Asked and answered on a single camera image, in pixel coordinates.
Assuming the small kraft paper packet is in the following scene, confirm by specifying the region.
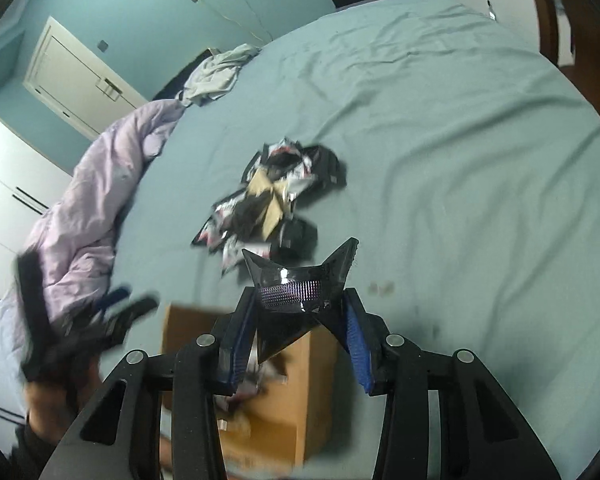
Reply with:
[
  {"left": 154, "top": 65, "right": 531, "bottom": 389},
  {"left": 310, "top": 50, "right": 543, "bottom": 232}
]
[{"left": 244, "top": 167, "right": 277, "bottom": 200}]

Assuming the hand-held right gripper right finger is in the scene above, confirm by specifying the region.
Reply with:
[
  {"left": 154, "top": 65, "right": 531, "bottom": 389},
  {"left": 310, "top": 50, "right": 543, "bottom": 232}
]
[{"left": 344, "top": 288, "right": 563, "bottom": 480}]

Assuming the person's left forearm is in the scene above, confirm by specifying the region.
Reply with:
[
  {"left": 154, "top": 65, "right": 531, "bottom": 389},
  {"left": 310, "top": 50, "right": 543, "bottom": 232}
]
[{"left": 6, "top": 420, "right": 63, "bottom": 477}]

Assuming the white door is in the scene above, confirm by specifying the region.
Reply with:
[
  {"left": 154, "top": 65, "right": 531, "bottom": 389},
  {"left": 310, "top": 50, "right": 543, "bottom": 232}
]
[{"left": 22, "top": 15, "right": 149, "bottom": 142}]

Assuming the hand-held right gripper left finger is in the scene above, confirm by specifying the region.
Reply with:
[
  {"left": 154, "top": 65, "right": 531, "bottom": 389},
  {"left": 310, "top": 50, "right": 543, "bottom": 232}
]
[{"left": 40, "top": 287, "right": 259, "bottom": 480}]

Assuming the person's left hand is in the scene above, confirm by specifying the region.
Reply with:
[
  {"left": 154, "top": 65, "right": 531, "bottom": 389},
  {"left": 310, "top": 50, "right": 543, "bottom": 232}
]
[{"left": 24, "top": 352, "right": 102, "bottom": 442}]

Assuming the purple duvet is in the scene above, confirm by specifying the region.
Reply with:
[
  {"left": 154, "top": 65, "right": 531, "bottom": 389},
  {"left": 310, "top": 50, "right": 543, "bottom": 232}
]
[{"left": 0, "top": 99, "right": 187, "bottom": 361}]

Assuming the brown wooden door frame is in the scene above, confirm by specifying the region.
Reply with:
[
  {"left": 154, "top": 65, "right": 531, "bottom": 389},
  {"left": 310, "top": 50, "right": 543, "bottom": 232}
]
[{"left": 521, "top": 0, "right": 600, "bottom": 143}]

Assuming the glossy black snack packet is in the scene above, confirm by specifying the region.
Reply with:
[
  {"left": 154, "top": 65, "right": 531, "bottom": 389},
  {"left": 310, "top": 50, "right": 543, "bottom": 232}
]
[{"left": 241, "top": 237, "right": 359, "bottom": 366}]

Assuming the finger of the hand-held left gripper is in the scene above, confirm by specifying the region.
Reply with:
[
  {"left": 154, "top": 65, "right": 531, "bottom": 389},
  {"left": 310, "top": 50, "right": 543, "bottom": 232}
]
[
  {"left": 105, "top": 296, "right": 161, "bottom": 333},
  {"left": 91, "top": 285, "right": 133, "bottom": 312}
]

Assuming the pile of black snack packets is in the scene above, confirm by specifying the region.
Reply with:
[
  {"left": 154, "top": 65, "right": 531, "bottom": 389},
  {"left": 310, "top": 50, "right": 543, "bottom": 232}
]
[{"left": 190, "top": 137, "right": 349, "bottom": 281}]

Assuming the grey crumpled clothing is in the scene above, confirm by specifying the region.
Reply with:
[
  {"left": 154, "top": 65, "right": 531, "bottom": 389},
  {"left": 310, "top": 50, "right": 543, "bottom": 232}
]
[{"left": 181, "top": 43, "right": 262, "bottom": 107}]

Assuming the cardboard box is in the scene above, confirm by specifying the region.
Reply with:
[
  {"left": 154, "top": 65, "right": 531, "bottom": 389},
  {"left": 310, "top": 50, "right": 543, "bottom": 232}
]
[{"left": 160, "top": 304, "right": 339, "bottom": 467}]

